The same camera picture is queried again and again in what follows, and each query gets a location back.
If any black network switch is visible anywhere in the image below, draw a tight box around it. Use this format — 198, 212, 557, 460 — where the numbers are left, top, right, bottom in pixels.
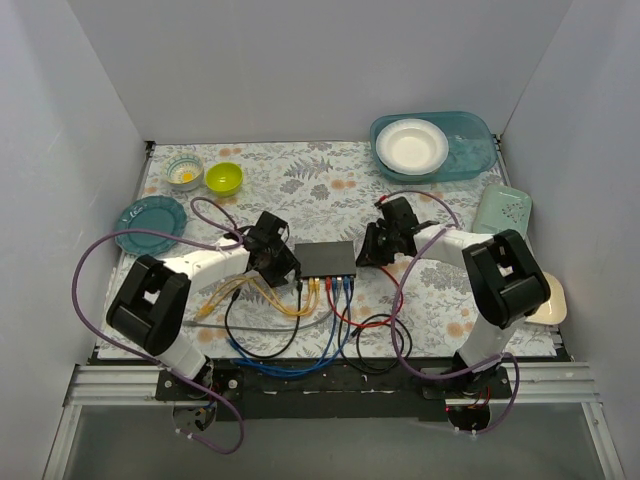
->
294, 241, 356, 279

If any blue ethernet cable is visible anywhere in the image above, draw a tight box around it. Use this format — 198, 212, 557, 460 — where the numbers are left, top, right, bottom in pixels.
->
234, 277, 355, 379
227, 277, 344, 376

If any red ethernet cable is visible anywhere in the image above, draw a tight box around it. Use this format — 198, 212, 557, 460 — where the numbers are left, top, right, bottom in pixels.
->
323, 264, 405, 328

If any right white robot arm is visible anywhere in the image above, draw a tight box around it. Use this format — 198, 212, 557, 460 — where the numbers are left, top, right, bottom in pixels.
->
356, 196, 551, 398

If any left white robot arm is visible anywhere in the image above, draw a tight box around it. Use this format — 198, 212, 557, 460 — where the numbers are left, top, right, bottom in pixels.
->
106, 211, 300, 400

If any floral table mat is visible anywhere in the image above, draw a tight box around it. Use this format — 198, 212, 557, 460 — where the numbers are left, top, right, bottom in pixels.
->
97, 140, 561, 360

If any lime green bowl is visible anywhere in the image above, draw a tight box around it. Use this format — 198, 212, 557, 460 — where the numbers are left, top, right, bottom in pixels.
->
204, 162, 244, 197

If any mint green square plate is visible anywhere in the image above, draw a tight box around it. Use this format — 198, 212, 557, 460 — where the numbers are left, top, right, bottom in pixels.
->
472, 184, 533, 238

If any patterned small bowl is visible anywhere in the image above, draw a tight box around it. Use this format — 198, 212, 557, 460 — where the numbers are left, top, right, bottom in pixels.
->
162, 153, 204, 192

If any teal round plate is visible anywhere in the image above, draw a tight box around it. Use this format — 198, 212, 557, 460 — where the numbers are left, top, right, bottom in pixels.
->
114, 195, 188, 256

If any teal plastic tub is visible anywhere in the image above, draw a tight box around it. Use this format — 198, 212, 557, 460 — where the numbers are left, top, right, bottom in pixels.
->
370, 111, 497, 184

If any cream square dish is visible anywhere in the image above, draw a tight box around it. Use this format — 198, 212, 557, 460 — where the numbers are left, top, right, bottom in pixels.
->
526, 272, 567, 326

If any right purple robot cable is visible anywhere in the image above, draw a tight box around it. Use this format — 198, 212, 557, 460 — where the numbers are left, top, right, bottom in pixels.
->
375, 188, 521, 439

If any grey cable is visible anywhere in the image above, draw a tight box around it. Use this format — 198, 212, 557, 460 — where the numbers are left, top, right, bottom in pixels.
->
180, 307, 333, 333

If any black looped cable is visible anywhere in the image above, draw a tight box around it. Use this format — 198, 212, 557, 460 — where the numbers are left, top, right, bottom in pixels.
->
347, 313, 413, 374

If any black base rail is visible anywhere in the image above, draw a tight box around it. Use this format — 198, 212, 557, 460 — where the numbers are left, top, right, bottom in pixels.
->
155, 355, 513, 422

